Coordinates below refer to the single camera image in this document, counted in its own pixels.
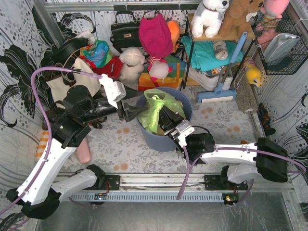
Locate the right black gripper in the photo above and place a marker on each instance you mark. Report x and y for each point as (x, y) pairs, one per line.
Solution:
(174, 130)

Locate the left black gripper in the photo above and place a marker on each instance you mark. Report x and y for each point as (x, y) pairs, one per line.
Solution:
(121, 110)

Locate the green plastic trash bag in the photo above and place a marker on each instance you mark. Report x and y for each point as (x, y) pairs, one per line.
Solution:
(155, 100)

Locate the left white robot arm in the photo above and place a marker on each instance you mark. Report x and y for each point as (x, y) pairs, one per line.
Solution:
(39, 196)

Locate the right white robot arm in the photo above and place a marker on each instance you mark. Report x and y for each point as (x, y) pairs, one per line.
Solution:
(263, 159)

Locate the blue plastic trash bin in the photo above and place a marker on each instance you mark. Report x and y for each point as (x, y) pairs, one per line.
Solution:
(164, 143)

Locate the rainbow striped bag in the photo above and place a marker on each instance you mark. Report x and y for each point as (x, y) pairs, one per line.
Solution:
(173, 79)

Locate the magenta hanging cloth bag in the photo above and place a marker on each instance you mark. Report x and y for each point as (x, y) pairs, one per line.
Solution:
(155, 37)

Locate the brown leather bag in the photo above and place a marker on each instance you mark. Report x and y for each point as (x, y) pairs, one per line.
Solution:
(50, 115)

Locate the red folded cloth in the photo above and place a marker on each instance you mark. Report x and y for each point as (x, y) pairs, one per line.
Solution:
(112, 69)

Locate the pink plush pig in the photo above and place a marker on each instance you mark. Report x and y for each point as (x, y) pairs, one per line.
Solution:
(158, 68)

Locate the white plush lamb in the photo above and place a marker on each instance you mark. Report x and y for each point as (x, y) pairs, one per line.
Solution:
(133, 60)

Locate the pink glasses case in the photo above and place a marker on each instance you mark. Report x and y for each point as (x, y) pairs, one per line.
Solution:
(83, 152)

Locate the colourful scarf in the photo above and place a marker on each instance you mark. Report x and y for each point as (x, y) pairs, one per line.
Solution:
(96, 55)

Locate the teal folded cloth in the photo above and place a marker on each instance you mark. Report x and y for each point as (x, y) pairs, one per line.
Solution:
(203, 57)

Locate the black leather handbag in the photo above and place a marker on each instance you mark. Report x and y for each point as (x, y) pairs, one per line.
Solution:
(125, 35)

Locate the grey dust mop head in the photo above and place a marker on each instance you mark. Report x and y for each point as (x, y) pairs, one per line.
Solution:
(244, 98)

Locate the black curved hat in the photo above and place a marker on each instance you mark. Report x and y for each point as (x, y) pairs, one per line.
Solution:
(61, 54)

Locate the orange plush toy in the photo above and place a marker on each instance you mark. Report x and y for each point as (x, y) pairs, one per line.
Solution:
(174, 29)

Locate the orange checked towel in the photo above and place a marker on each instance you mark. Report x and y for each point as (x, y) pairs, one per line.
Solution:
(42, 144)

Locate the yellow plush duck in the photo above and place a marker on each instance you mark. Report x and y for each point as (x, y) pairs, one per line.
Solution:
(253, 74)

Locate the black orange patterned cloth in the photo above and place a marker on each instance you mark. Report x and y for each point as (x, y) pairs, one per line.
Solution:
(265, 120)

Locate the white plush dog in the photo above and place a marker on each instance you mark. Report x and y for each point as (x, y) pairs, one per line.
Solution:
(208, 18)

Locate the brown plush bear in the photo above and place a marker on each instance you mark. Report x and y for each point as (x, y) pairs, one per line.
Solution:
(239, 15)

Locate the silver foil pouch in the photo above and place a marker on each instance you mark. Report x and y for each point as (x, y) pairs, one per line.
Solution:
(280, 46)

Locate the pink plush toy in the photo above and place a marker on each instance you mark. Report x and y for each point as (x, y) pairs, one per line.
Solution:
(272, 14)

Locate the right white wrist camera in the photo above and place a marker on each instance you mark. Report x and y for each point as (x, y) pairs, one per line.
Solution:
(183, 130)

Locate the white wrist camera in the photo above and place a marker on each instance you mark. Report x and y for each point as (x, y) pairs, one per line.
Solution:
(114, 90)
(183, 130)

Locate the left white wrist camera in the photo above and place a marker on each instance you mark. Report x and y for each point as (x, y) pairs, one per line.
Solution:
(114, 90)

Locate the blue handled mop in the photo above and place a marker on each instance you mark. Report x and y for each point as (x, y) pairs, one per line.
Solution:
(219, 95)

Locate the metal base rail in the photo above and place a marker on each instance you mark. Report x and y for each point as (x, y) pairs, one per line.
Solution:
(159, 187)

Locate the black wire basket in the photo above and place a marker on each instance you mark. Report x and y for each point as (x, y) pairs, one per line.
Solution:
(289, 64)

